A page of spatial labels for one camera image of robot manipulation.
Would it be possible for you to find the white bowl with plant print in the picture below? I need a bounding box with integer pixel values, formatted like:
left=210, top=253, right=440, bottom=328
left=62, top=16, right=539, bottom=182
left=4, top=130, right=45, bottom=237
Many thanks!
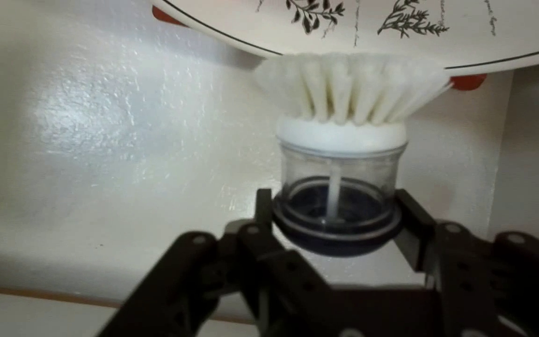
left=152, top=0, right=539, bottom=79

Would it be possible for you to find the red flat mat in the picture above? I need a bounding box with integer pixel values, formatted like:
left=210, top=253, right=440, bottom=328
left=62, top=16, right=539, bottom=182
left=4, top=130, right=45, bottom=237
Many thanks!
left=152, top=4, right=491, bottom=94

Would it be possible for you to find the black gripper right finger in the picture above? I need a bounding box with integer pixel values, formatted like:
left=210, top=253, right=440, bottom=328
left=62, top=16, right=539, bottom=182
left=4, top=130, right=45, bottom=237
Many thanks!
left=393, top=188, right=539, bottom=337

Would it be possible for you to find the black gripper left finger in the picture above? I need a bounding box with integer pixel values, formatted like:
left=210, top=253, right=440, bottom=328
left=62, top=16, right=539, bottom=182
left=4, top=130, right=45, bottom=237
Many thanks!
left=98, top=186, right=341, bottom=337

